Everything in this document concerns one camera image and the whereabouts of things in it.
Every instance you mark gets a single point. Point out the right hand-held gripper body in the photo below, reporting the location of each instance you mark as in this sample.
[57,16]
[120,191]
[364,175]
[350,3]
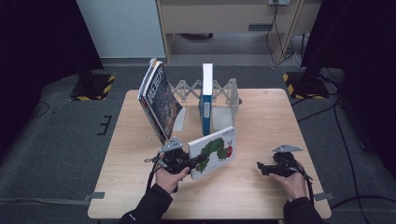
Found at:
[285,163]

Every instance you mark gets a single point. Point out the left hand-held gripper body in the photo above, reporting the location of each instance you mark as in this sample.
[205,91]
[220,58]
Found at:
[174,160]

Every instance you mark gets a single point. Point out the white caterpillar picture book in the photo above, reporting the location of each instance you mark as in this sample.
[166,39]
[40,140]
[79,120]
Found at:
[214,146]

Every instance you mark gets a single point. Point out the blue hardcover book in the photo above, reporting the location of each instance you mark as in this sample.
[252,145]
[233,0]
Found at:
[206,115]

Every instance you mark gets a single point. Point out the grey metal expandable bookstand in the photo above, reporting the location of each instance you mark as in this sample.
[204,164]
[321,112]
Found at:
[224,118]

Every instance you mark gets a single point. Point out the person's left hand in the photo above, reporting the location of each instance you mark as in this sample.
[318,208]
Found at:
[169,182]

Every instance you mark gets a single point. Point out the person's right hand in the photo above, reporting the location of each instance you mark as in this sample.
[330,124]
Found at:
[294,186]

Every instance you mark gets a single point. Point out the grey tape strip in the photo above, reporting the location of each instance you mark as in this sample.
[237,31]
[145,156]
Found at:
[96,195]
[325,196]

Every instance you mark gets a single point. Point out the black tape mark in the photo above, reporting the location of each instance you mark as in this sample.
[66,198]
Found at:
[106,124]

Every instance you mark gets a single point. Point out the black yellow striped stand base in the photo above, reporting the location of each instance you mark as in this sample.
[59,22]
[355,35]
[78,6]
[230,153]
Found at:
[93,88]
[306,88]

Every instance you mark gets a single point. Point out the dark round object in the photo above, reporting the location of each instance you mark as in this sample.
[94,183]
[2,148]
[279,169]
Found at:
[196,36]

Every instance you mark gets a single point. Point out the black curtain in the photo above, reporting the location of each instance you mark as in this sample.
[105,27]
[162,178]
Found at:
[361,46]
[37,46]

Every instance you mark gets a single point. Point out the white cabinet panel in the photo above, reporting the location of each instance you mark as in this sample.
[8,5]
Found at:
[121,28]

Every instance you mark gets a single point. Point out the light wooden desk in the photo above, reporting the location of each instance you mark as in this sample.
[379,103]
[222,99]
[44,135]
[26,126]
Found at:
[218,15]

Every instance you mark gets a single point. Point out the white power strip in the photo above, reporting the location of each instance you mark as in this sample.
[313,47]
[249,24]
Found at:
[280,2]

